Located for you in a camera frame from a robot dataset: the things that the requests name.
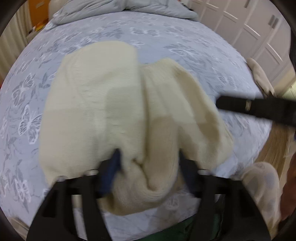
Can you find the grey crumpled duvet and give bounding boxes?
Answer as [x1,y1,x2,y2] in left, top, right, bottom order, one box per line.
[52,0,198,25]

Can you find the white wardrobe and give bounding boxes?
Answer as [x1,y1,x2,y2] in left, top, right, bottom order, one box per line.
[184,0,291,85]

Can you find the beige folded garment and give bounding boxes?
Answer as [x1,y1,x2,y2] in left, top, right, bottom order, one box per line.
[246,58,276,97]

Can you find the cream curtain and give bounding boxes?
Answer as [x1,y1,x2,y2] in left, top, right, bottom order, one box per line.
[0,2,32,80]

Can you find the butterfly print bed sheet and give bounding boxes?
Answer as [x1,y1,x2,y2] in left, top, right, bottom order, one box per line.
[1,11,271,240]

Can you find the cream knit cardigan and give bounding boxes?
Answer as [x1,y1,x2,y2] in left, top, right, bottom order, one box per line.
[39,41,233,215]

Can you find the green garment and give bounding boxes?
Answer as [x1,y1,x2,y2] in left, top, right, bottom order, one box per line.
[138,214,221,241]

